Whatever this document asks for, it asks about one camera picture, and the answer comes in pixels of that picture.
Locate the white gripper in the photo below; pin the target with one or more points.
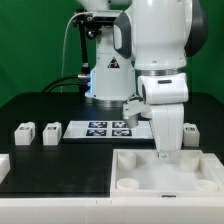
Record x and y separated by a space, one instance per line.
165 95

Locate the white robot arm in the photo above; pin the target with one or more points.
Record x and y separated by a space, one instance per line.
142 48

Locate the white square tabletop part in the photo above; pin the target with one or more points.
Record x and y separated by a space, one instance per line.
183 174

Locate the white U-shaped obstacle fence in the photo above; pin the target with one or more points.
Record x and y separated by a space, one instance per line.
111 210

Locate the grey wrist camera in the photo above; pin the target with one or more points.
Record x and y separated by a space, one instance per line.
132 108

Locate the white AprilTag base plate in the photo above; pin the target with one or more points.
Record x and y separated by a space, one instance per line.
106 130

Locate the black camera on stand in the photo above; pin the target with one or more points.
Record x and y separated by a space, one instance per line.
90 25

